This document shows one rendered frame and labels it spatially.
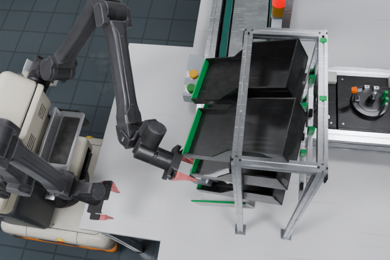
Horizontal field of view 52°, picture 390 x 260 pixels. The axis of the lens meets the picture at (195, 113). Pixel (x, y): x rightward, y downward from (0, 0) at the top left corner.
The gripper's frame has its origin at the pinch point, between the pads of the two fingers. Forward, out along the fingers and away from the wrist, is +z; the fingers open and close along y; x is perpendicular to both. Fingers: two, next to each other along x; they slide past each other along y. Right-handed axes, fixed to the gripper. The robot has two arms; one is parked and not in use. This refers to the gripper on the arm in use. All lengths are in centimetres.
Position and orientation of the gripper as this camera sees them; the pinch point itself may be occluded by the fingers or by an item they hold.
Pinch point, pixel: (197, 172)
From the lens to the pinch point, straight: 123.1
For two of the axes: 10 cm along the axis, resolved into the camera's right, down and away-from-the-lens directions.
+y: 3.0, -8.8, 3.7
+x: -3.2, 2.7, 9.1
